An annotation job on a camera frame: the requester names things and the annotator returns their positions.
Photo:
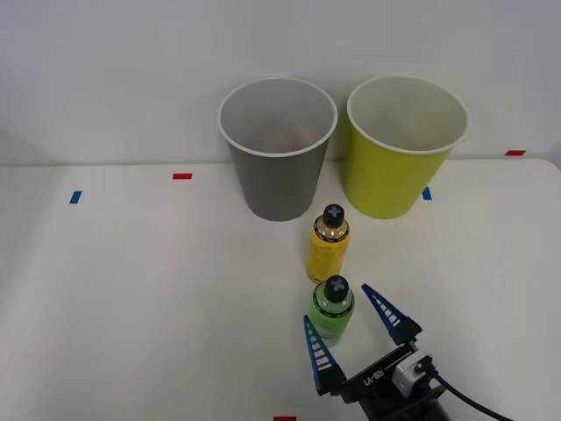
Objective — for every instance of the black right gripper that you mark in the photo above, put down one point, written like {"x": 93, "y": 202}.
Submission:
{"x": 372, "y": 382}

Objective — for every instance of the green plastic bottle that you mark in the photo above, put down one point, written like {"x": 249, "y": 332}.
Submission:
{"x": 334, "y": 320}

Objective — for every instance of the yellow label plastic bottle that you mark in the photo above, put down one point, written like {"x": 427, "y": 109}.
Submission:
{"x": 326, "y": 252}

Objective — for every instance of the yellow-green plastic waste bin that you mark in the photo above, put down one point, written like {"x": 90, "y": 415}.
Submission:
{"x": 385, "y": 175}

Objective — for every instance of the grey plastic waste bin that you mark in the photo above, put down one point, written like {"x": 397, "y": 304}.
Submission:
{"x": 276, "y": 184}

